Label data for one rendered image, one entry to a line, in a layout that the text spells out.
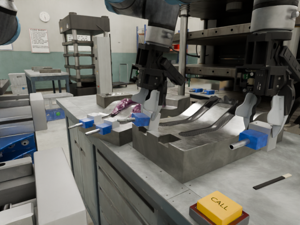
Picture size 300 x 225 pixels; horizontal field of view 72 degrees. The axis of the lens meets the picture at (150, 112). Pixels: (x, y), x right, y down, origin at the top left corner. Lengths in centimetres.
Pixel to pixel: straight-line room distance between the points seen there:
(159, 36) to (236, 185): 42
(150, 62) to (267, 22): 28
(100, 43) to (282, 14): 465
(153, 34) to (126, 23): 818
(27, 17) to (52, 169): 760
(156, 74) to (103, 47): 446
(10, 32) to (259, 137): 75
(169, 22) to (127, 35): 814
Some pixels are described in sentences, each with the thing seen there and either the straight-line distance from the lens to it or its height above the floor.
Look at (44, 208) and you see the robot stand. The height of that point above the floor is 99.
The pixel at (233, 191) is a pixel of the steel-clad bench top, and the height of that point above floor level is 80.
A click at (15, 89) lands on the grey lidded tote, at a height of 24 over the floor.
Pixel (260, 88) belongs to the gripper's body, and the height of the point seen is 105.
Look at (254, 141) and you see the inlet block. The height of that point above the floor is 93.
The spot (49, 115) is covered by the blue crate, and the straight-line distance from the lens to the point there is 409.
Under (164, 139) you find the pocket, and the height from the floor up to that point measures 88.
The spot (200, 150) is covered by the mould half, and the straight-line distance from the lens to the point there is 55.
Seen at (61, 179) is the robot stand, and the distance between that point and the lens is 22.
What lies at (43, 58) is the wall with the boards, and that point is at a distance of 774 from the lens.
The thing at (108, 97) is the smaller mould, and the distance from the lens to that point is 130.
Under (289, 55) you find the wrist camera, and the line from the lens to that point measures 51.
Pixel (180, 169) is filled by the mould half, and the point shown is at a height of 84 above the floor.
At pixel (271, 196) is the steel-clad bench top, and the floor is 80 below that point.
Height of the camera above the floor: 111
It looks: 15 degrees down
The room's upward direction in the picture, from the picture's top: straight up
